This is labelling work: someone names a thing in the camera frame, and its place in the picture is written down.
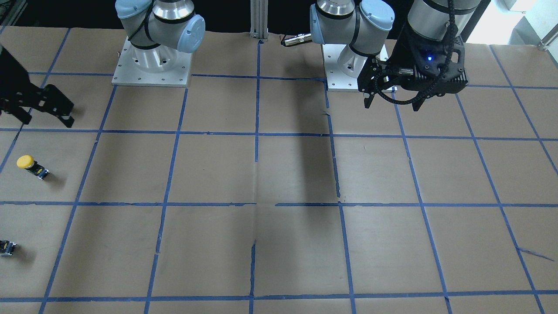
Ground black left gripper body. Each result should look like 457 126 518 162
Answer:
357 55 436 98

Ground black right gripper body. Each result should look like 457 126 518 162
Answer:
0 46 74 116

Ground yellow push button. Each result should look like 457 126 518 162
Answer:
17 155 50 180

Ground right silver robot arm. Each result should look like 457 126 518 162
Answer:
0 0 206 128

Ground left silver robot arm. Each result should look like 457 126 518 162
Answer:
310 0 480 111

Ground push button at edge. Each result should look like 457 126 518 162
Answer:
0 240 17 256

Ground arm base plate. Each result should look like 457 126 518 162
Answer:
112 38 193 88
321 44 367 92

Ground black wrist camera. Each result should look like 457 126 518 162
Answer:
388 24 469 95

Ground aluminium frame post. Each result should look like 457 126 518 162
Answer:
250 0 269 41

